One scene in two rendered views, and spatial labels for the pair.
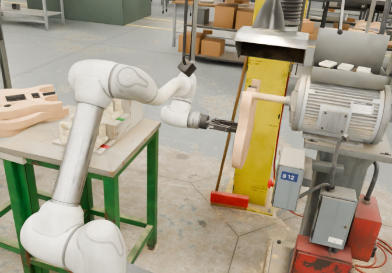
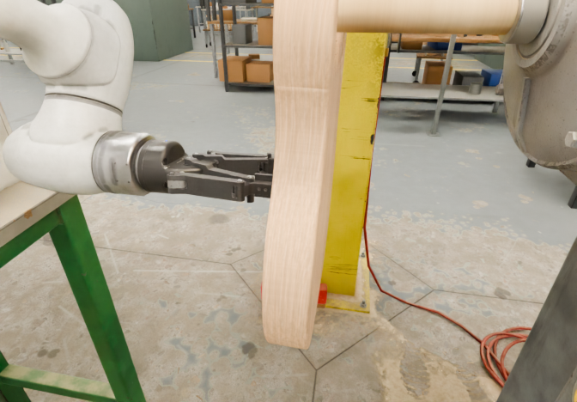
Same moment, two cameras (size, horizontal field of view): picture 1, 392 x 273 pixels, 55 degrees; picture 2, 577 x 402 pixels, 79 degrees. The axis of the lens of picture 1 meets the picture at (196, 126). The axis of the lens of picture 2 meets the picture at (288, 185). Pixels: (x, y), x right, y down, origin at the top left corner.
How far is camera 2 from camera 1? 140 cm
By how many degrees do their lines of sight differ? 5
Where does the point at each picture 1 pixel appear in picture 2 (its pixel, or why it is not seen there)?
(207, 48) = (254, 73)
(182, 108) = (72, 124)
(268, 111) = (351, 131)
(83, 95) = not seen: outside the picture
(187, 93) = (79, 65)
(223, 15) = (268, 29)
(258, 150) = (336, 206)
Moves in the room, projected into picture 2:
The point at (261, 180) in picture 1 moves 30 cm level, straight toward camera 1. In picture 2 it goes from (345, 256) to (346, 309)
